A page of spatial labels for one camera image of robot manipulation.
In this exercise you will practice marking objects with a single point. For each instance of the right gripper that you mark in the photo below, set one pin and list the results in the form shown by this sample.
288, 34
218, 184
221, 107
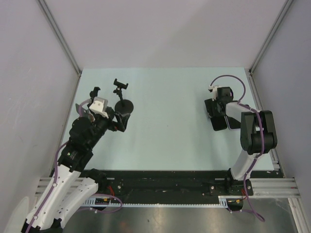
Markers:
210, 104

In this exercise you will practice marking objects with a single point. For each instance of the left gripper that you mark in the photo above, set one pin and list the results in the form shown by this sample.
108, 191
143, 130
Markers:
114, 125

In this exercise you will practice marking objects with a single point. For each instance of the black phone stand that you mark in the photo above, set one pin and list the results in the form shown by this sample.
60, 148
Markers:
94, 92
123, 106

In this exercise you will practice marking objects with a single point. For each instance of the black smartphone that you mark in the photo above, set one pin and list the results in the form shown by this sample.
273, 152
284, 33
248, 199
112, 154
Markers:
218, 123

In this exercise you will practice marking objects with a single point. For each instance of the rusty round phone stand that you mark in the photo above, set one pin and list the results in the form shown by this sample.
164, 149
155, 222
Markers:
84, 112

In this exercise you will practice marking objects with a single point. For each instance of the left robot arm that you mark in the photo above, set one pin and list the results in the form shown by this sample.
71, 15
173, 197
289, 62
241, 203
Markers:
55, 206

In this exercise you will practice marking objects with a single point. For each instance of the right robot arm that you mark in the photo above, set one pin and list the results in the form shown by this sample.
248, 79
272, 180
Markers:
257, 129

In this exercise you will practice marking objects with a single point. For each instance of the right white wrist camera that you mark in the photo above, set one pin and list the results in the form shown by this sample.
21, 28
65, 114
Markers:
214, 90

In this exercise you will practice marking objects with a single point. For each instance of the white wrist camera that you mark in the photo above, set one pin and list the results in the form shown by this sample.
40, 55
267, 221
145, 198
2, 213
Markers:
214, 90
99, 106

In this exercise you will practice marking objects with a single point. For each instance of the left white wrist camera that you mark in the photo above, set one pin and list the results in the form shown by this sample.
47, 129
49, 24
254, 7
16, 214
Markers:
99, 106

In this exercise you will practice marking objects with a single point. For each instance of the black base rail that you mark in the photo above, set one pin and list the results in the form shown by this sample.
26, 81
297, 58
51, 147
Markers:
176, 187

